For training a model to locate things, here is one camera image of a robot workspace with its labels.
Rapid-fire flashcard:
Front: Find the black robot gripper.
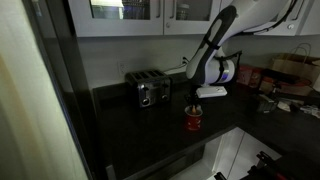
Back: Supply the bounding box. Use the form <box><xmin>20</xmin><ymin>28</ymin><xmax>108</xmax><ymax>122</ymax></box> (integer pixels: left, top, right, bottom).
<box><xmin>184</xmin><ymin>84</ymin><xmax>204</xmax><ymax>114</ymax></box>

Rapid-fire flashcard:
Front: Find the red mug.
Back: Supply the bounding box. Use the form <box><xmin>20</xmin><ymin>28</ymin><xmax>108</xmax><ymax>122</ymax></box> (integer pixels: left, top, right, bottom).
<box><xmin>183</xmin><ymin>105</ymin><xmax>204</xmax><ymax>132</ymax></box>

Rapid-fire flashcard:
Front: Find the silver four-slot toaster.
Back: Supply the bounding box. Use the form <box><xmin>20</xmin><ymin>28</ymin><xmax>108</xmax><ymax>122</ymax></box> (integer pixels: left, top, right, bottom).
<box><xmin>124</xmin><ymin>68</ymin><xmax>173</xmax><ymax>109</ymax></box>

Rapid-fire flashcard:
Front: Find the narrow white lower cabinet door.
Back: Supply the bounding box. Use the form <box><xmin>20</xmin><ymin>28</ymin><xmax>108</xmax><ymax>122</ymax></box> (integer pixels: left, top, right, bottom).
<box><xmin>211</xmin><ymin>126</ymin><xmax>246</xmax><ymax>180</ymax></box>

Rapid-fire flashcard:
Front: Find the pink cardboard box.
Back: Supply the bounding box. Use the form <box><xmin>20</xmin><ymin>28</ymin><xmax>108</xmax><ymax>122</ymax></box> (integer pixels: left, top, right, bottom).
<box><xmin>237</xmin><ymin>64</ymin><xmax>265</xmax><ymax>89</ymax></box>

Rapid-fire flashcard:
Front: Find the wide white lower cabinet door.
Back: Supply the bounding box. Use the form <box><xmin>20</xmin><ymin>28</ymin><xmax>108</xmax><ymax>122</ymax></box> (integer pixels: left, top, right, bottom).
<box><xmin>227</xmin><ymin>131</ymin><xmax>283</xmax><ymax>180</ymax></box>

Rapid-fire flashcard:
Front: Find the narrow glass cabinet door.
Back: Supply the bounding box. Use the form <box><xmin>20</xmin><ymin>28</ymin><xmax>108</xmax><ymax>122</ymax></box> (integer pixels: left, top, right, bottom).
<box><xmin>162</xmin><ymin>0</ymin><xmax>223</xmax><ymax>36</ymax></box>

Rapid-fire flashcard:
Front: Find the small white object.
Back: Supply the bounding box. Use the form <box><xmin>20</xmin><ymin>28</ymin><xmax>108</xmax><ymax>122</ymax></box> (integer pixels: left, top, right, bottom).
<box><xmin>276</xmin><ymin>100</ymin><xmax>292</xmax><ymax>113</ymax></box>

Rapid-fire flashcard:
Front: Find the glass jar in cabinet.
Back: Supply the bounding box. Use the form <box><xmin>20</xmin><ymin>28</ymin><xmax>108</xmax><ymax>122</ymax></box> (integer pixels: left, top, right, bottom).
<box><xmin>176</xmin><ymin>3</ymin><xmax>191</xmax><ymax>21</ymax></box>

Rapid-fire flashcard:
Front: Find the brown paper bag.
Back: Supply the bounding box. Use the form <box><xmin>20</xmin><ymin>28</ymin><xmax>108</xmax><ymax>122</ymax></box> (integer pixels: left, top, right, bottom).
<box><xmin>268</xmin><ymin>42</ymin><xmax>320</xmax><ymax>98</ymax></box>

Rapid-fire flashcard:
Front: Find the wide glass cabinet door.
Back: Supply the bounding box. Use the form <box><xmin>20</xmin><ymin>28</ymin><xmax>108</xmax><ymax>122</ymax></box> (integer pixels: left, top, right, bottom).
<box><xmin>67</xmin><ymin>0</ymin><xmax>165</xmax><ymax>38</ymax></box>

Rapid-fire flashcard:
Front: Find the white printed packet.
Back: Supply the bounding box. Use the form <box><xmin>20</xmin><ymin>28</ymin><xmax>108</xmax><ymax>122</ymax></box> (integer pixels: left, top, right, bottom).
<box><xmin>299</xmin><ymin>104</ymin><xmax>320</xmax><ymax>119</ymax></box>

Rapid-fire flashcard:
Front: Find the glass cabinet door with knob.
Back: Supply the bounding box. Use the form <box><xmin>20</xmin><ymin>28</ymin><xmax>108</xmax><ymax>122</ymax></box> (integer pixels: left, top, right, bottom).
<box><xmin>244</xmin><ymin>0</ymin><xmax>307</xmax><ymax>37</ymax></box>

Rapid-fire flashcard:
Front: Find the dark refrigerator side panel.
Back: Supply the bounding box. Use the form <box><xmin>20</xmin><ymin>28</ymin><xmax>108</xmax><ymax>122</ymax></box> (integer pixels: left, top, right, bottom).
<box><xmin>22</xmin><ymin>0</ymin><xmax>101</xmax><ymax>180</ymax></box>

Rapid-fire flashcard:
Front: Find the plain white cabinet door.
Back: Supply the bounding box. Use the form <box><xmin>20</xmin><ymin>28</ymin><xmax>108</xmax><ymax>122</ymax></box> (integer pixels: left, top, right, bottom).
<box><xmin>298</xmin><ymin>0</ymin><xmax>320</xmax><ymax>37</ymax></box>

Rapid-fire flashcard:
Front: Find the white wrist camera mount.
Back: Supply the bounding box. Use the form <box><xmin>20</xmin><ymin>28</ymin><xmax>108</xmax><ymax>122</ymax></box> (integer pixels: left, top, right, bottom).
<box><xmin>195</xmin><ymin>85</ymin><xmax>229</xmax><ymax>99</ymax></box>

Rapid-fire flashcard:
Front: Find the black power cord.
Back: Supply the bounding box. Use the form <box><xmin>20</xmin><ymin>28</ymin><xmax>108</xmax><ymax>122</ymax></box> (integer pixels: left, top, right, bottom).
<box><xmin>162</xmin><ymin>56</ymin><xmax>191</xmax><ymax>74</ymax></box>

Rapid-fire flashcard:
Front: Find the white wall outlet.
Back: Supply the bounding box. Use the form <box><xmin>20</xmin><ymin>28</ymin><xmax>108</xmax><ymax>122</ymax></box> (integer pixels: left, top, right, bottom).
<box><xmin>117</xmin><ymin>61</ymin><xmax>130</xmax><ymax>76</ymax></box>

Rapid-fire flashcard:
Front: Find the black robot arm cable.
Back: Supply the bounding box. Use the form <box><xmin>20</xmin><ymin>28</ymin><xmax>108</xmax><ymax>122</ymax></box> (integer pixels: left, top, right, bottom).
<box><xmin>242</xmin><ymin>0</ymin><xmax>298</xmax><ymax>35</ymax></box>

